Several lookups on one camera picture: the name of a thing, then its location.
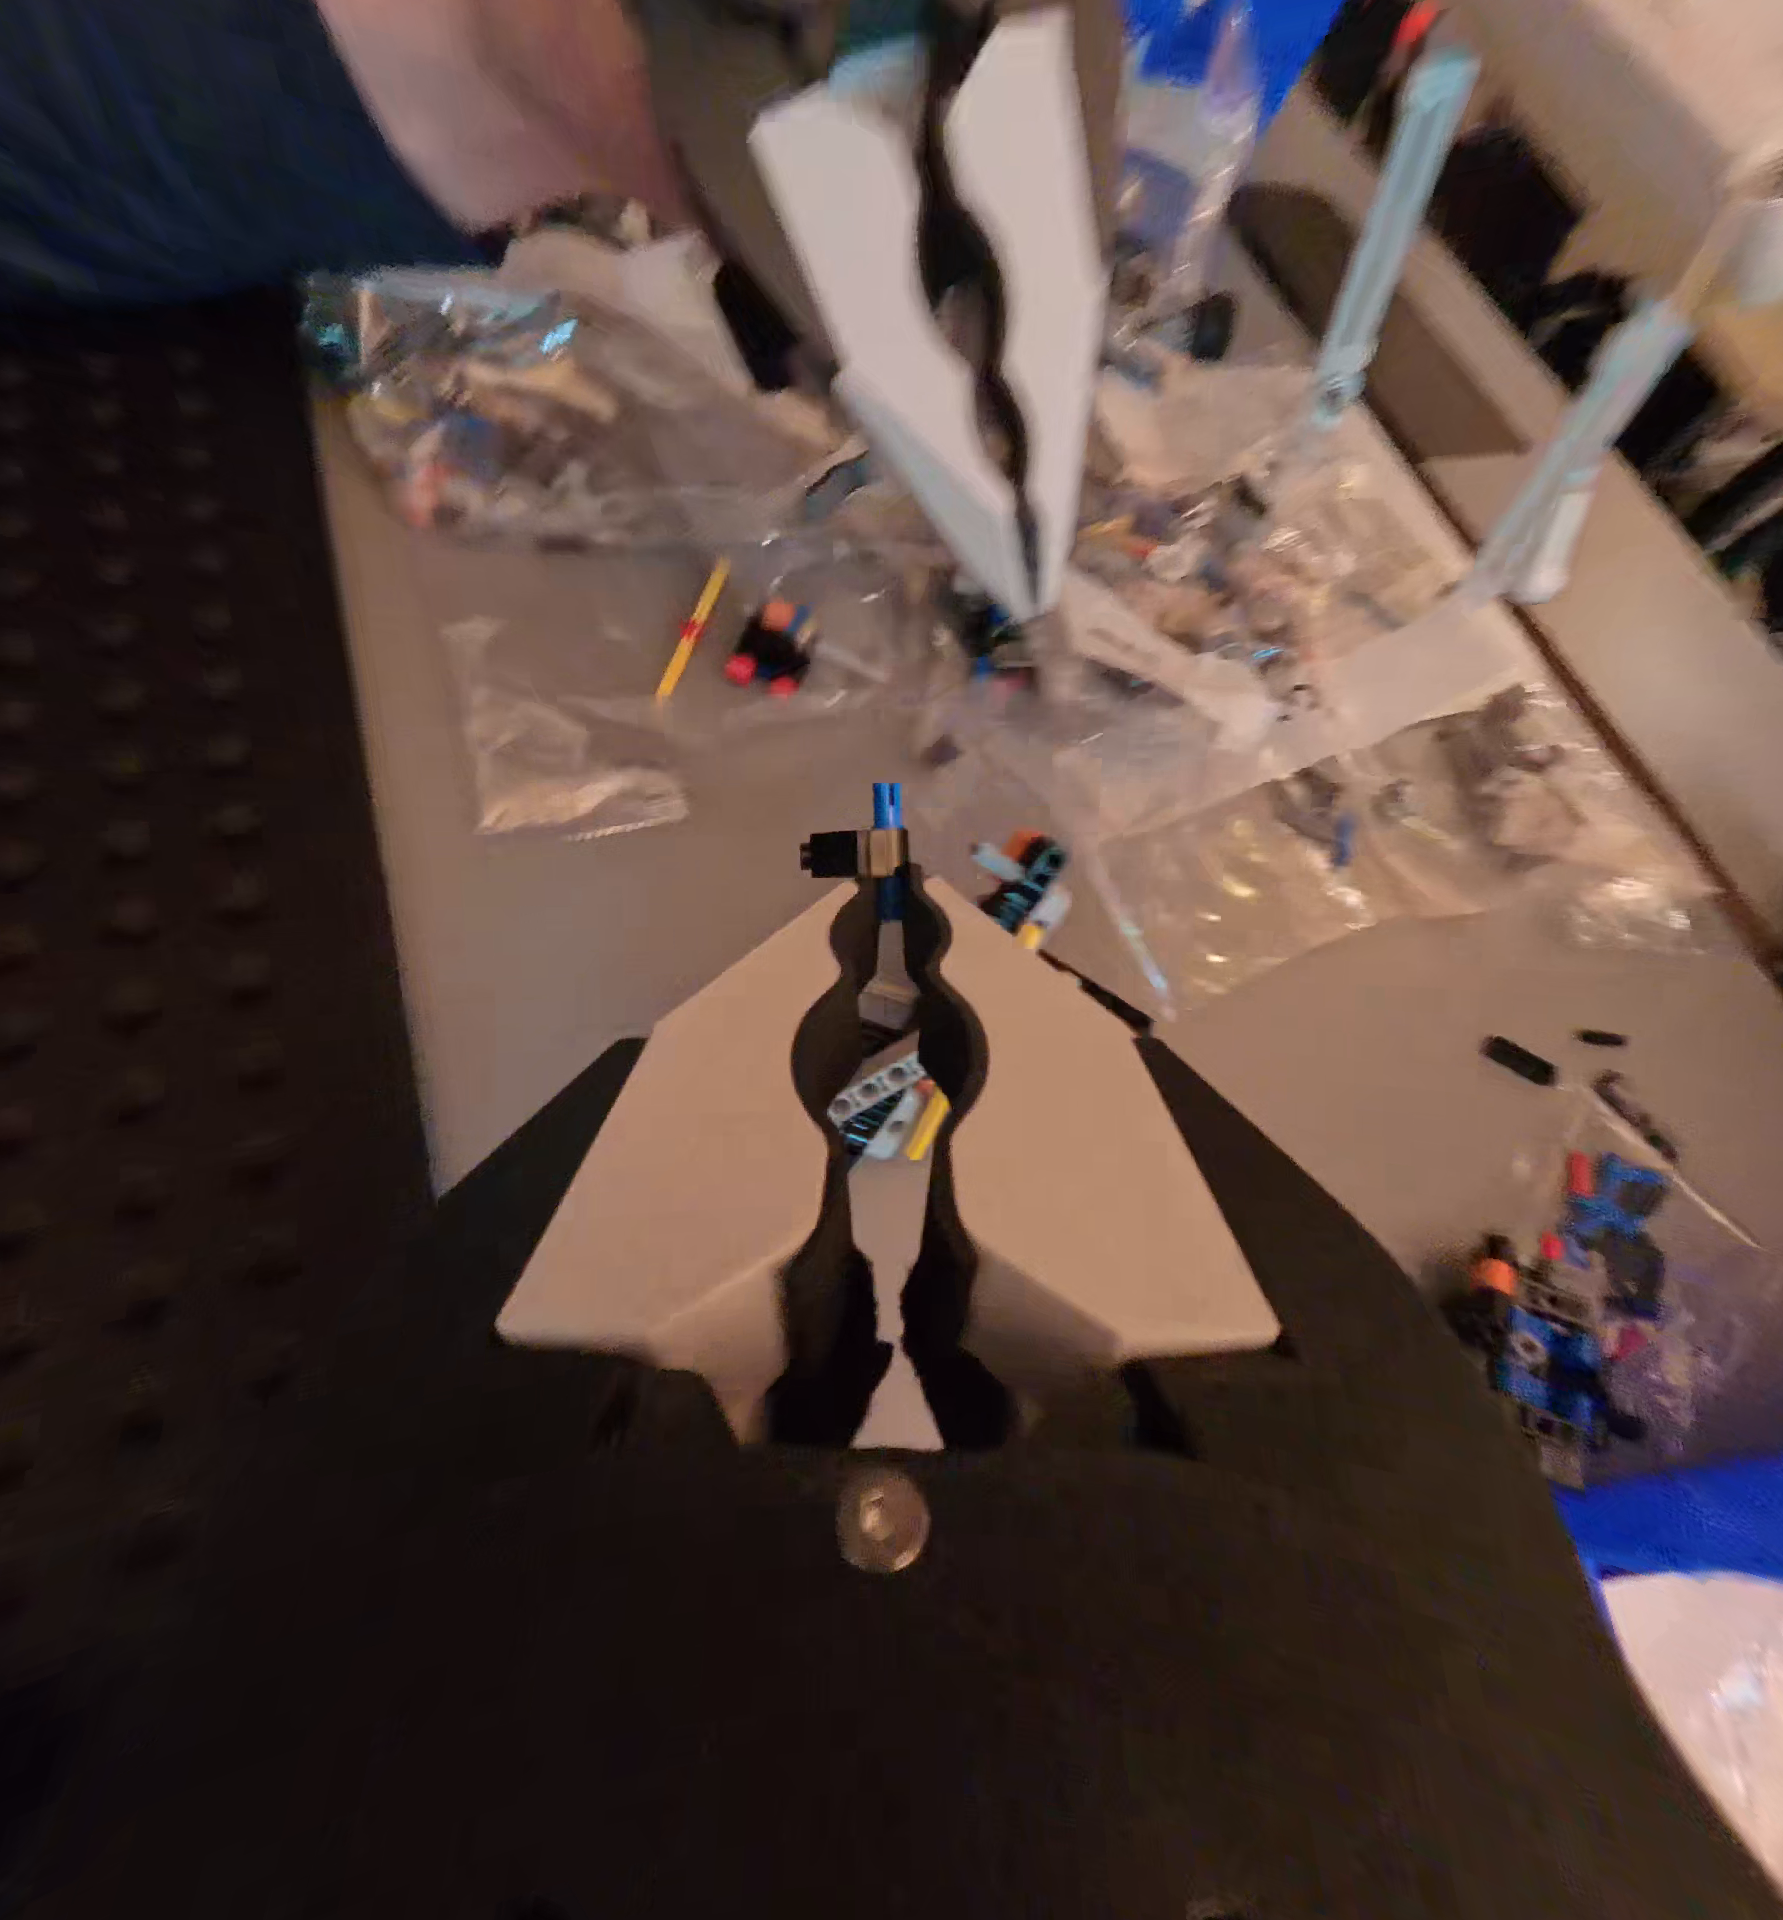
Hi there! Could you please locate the clear bag of grey parts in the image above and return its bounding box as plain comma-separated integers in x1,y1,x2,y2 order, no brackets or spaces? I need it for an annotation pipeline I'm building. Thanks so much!
1110,59,1260,368

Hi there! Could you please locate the black perforated board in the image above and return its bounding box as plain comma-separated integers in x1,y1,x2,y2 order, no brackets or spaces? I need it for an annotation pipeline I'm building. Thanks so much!
0,291,434,1697

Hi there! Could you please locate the clear bag of mixed parts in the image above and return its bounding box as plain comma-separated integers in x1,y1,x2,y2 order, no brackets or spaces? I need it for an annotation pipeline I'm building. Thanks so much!
306,268,835,549

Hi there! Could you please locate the yellow lego axle assembly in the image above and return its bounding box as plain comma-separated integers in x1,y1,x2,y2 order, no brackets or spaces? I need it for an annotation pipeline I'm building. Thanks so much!
654,558,733,702

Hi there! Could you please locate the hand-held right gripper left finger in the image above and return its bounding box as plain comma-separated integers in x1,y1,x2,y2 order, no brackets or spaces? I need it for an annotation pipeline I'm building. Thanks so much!
496,886,898,1448

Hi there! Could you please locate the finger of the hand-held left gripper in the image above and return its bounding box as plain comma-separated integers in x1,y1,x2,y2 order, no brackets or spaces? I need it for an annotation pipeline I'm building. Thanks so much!
748,44,1043,615
949,0,1118,623

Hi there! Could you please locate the large white-label lego parts bag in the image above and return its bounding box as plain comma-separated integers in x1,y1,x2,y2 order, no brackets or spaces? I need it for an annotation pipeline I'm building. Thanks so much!
966,449,1538,757

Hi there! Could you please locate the small mixed lego parts cluster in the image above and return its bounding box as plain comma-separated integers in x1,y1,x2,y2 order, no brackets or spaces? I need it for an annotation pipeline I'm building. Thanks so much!
971,827,1156,1035

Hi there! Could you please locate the small bag of blue parts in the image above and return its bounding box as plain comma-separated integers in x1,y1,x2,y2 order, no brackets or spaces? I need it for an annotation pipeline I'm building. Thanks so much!
1558,1080,1765,1353

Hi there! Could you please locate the dark grey lego piece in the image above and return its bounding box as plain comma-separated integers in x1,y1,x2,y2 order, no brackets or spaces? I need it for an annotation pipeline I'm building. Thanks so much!
1591,1072,1678,1164

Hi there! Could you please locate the small bag of lego parts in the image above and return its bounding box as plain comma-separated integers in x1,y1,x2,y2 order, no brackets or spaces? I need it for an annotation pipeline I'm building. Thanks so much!
441,613,690,837

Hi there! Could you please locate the black blue lego connector assembly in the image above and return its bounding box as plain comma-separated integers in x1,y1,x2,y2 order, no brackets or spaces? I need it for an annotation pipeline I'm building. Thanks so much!
798,778,923,1035

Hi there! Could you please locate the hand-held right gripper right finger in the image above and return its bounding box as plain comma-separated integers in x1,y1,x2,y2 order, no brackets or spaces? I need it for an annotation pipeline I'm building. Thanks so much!
904,873,1283,1435

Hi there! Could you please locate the person's left hand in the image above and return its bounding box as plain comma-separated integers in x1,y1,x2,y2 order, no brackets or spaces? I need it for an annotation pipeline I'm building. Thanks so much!
314,0,685,236

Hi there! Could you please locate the pale grey lego beam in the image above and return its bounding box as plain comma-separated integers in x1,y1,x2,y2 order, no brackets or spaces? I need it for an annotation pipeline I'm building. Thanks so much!
829,1051,929,1130

